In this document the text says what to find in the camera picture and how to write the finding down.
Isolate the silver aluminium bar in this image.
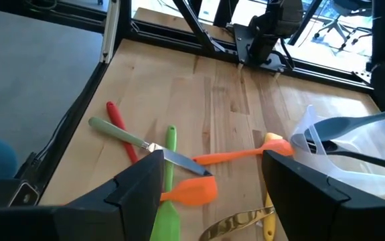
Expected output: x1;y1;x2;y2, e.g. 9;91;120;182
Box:
99;0;120;64

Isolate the black office chair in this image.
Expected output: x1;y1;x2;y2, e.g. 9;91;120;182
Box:
313;0;374;51

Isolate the black slotted spatula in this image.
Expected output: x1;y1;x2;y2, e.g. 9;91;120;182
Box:
305;140;385;175

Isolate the light green silicone spatula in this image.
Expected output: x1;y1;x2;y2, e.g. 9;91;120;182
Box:
149;125;182;241

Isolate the blue plastic spoon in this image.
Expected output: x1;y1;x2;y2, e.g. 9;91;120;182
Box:
303;112;385;142

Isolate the gold knife with teal handle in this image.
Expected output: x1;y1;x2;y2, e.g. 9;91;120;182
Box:
198;206;276;241

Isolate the red silicone spatula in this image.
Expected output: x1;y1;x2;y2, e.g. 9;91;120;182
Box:
106;101;139;164

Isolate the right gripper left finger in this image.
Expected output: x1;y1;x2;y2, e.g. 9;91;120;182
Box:
64;149;165;241

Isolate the orange silicone spatula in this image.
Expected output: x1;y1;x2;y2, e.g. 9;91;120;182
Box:
191;138;295;166
160;175;219;207

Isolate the clear plastic bin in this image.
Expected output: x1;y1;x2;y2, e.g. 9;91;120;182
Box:
290;104;385;205

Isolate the silver knife with sage handle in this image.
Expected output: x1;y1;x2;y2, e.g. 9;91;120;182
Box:
88;116;212;177

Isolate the yellow silicone spatula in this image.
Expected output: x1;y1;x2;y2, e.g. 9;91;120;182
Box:
261;132;284;241

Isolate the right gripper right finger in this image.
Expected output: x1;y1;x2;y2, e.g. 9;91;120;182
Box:
262;150;351;241

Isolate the small table-level camera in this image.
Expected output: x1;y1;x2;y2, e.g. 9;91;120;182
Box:
9;180;42;208

